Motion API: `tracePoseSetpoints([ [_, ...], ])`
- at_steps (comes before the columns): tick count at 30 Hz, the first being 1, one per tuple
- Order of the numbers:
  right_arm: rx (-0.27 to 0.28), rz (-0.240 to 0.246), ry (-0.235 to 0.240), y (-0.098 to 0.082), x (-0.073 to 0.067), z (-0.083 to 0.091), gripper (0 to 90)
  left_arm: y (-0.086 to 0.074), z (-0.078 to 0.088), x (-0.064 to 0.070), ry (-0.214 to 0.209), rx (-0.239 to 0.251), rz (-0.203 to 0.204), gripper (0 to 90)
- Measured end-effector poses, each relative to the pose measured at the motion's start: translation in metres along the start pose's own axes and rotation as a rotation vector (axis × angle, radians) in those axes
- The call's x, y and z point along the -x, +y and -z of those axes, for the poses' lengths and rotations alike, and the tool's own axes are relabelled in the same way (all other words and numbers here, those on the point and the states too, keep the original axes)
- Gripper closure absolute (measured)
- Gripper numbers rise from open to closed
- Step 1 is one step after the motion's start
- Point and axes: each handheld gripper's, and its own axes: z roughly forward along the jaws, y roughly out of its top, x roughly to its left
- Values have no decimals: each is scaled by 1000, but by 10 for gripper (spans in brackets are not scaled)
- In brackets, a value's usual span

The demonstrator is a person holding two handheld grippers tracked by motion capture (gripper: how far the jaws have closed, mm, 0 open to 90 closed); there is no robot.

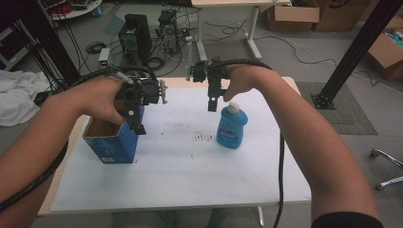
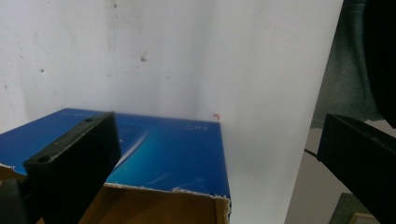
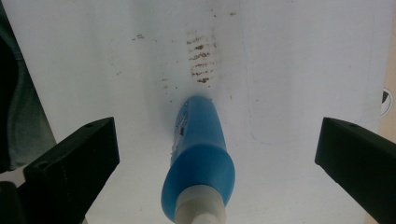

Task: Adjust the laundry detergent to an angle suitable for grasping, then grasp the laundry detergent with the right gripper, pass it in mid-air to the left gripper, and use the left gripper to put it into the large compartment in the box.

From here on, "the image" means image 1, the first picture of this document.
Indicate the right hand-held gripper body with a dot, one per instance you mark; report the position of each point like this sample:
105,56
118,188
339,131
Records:
216,76

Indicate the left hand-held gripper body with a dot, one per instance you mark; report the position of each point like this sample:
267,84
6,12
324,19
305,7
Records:
149,91

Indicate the blue bottle with white cap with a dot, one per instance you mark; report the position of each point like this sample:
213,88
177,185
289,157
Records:
232,128

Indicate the blue cardboard box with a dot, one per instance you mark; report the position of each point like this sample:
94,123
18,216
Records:
117,147

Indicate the person's right hand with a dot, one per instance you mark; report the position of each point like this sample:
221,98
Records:
247,79

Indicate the person's left hand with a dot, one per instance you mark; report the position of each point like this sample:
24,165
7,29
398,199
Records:
98,98

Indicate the small white device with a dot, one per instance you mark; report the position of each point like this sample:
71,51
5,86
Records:
104,57

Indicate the black computer tower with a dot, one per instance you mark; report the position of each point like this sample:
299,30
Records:
137,34

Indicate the white desk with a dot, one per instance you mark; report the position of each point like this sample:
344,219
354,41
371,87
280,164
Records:
253,28

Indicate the grey open computer case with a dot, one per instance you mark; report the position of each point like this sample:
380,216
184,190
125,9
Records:
169,30

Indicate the black metal stand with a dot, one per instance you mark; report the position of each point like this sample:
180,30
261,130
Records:
55,41

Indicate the round white table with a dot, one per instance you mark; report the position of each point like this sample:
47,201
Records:
79,9

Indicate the white cloth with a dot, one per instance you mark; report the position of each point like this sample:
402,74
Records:
19,95

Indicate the grey floor mat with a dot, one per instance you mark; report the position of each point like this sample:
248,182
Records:
345,110

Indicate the black metal stand beam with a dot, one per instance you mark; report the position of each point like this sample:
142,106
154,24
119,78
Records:
358,47

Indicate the black sleeve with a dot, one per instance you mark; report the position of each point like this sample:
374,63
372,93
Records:
347,220

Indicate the chrome chair leg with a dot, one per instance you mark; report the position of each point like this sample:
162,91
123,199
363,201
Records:
388,158

